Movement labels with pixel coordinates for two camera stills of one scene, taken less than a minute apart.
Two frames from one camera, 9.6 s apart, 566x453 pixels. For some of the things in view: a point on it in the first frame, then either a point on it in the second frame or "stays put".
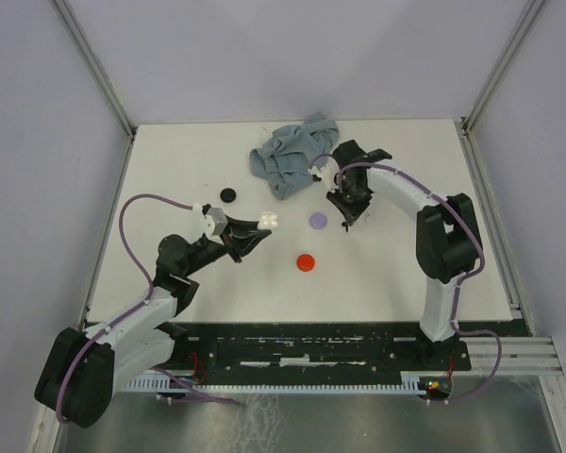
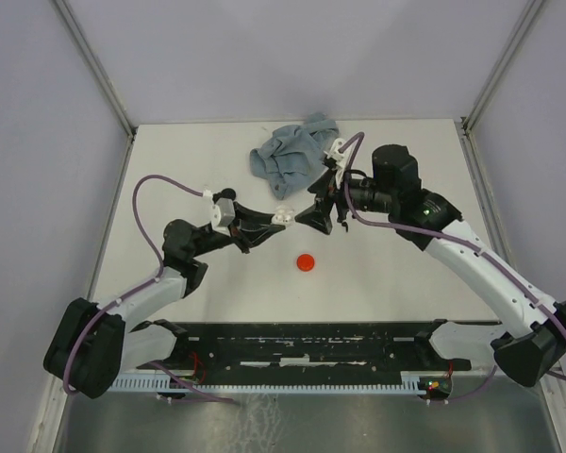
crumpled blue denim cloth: x=284 y=160 stays put
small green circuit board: x=439 y=384 stays put
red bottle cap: x=306 y=262 stays put
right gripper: x=348 y=210 -> x=318 y=214
